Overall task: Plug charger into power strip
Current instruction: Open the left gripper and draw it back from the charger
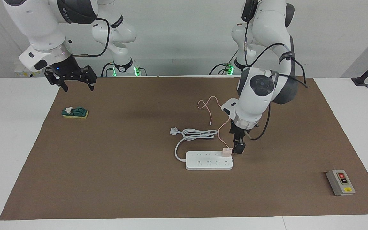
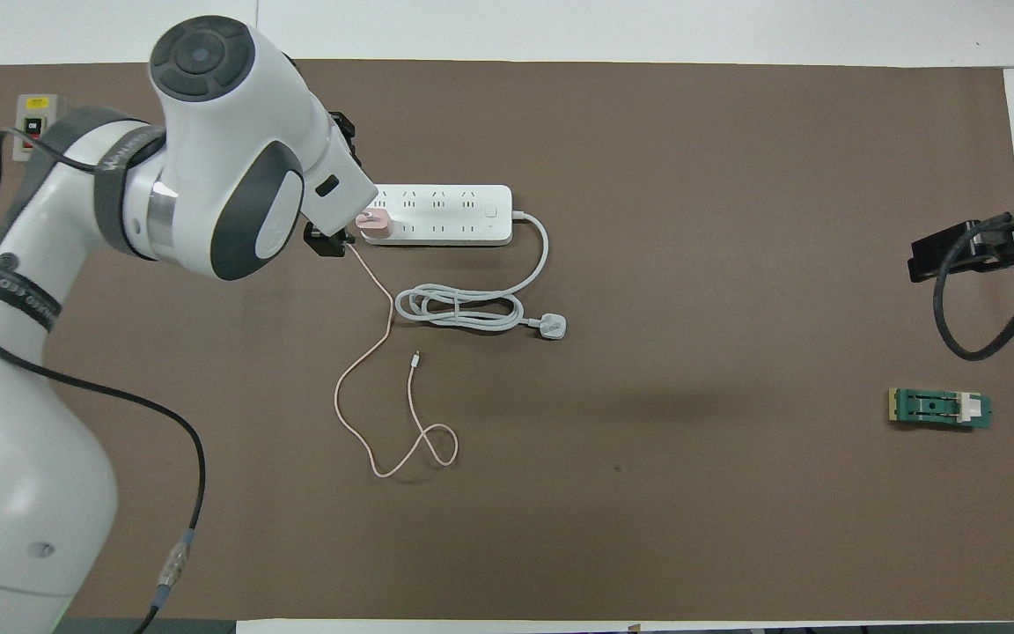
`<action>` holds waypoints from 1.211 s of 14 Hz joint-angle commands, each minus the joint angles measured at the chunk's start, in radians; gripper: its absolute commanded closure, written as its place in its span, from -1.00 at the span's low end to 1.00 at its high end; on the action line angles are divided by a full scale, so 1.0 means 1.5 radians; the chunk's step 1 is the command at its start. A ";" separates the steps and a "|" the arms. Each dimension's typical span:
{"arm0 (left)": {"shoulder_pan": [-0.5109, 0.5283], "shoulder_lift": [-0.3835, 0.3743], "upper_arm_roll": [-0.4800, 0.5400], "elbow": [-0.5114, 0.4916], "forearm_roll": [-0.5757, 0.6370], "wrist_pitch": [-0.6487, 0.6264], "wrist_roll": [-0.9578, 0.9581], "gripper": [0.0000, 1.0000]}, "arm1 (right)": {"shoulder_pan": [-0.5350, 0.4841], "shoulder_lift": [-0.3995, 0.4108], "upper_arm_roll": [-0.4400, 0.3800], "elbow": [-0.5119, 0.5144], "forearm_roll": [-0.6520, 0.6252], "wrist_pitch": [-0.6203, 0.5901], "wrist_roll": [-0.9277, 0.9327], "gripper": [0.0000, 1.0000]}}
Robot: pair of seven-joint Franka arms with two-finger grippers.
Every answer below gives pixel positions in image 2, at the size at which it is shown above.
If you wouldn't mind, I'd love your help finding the pink charger adapter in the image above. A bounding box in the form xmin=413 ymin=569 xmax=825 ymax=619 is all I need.
xmin=356 ymin=210 xmax=395 ymax=245

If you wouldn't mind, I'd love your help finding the pink charging cable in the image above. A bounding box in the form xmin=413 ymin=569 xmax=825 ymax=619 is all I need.
xmin=334 ymin=242 xmax=459 ymax=479

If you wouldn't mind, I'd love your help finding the white power strip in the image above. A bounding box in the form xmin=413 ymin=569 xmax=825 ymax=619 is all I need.
xmin=372 ymin=183 xmax=515 ymax=247

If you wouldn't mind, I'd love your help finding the brown table mat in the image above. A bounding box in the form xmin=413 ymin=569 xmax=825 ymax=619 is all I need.
xmin=0 ymin=60 xmax=1014 ymax=622

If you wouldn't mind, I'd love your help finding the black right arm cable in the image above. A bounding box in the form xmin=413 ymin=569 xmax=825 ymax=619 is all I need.
xmin=932 ymin=207 xmax=1014 ymax=362

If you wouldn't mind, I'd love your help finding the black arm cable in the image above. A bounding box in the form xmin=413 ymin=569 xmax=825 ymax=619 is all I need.
xmin=0 ymin=128 xmax=209 ymax=634
xmin=932 ymin=207 xmax=1014 ymax=362

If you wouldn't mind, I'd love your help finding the green knife switch block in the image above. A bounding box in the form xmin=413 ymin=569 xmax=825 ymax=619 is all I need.
xmin=888 ymin=387 xmax=994 ymax=432

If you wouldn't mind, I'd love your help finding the white power strip cord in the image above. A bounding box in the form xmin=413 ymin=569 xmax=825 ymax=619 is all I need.
xmin=394 ymin=210 xmax=569 ymax=343

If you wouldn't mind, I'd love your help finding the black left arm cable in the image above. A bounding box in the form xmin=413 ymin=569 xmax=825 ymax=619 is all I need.
xmin=0 ymin=128 xmax=209 ymax=634

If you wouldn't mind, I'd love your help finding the grey on-off switch box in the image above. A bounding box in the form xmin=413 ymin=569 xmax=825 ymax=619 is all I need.
xmin=14 ymin=93 xmax=63 ymax=161

